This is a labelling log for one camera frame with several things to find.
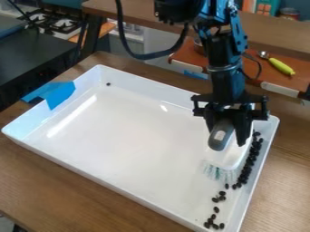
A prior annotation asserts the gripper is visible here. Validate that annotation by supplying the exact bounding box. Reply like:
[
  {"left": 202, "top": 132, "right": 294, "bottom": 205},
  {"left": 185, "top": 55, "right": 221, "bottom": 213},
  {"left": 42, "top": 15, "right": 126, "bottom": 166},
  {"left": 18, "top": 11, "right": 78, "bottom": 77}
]
[{"left": 189, "top": 93, "right": 270, "bottom": 148}]

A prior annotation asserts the white brush with grey handle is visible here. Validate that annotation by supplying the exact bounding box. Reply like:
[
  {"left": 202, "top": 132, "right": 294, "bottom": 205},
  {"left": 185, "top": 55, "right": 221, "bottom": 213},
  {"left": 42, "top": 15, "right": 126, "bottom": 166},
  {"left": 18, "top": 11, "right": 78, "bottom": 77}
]
[{"left": 199, "top": 118, "right": 255, "bottom": 182}]

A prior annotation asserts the pile of black bits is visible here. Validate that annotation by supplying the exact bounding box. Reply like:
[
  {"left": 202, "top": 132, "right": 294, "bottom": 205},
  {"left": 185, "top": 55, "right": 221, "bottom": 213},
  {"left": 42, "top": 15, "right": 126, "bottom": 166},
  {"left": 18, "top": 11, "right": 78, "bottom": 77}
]
[{"left": 202, "top": 130, "right": 266, "bottom": 231}]

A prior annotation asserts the white tray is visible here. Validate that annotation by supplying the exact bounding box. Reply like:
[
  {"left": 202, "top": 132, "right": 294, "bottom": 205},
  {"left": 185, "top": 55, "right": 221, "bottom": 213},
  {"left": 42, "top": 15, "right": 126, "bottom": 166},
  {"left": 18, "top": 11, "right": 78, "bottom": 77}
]
[{"left": 1, "top": 63, "right": 281, "bottom": 232}]

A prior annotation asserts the red can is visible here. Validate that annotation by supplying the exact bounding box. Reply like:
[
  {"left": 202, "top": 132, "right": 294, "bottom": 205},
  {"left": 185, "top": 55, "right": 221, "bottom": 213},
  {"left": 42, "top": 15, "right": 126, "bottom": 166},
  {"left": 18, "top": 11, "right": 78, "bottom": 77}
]
[{"left": 278, "top": 6, "right": 301, "bottom": 22}]

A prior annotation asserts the blue tape piece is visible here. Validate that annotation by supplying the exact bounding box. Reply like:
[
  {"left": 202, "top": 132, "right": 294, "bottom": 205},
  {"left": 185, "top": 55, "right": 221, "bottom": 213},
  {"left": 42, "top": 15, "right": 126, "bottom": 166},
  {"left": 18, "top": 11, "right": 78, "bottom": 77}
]
[{"left": 20, "top": 80, "right": 78, "bottom": 111}]

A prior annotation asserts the toy stove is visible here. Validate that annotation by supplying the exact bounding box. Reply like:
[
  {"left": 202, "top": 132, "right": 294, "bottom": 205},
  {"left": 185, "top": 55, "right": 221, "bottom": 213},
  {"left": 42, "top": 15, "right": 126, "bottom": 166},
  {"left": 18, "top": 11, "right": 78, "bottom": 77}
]
[{"left": 16, "top": 7, "right": 90, "bottom": 34}]

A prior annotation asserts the black cable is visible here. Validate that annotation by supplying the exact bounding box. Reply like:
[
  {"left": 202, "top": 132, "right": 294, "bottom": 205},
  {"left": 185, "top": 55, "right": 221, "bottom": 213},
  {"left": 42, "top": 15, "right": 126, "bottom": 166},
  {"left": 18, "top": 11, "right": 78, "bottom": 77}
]
[{"left": 113, "top": 0, "right": 192, "bottom": 61}]

